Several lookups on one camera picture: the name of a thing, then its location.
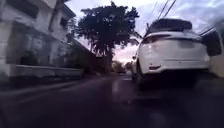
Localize large dark tree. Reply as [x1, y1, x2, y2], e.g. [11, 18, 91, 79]
[75, 1, 142, 73]

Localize dark asphalt road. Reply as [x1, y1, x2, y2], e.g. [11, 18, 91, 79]
[0, 73, 224, 128]

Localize white car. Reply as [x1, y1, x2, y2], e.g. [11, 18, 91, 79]
[131, 17, 212, 88]

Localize overhead wires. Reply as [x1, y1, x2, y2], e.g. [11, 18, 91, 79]
[146, 0, 224, 36]

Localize pale building with wall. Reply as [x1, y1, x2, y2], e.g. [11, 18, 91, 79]
[0, 0, 98, 83]

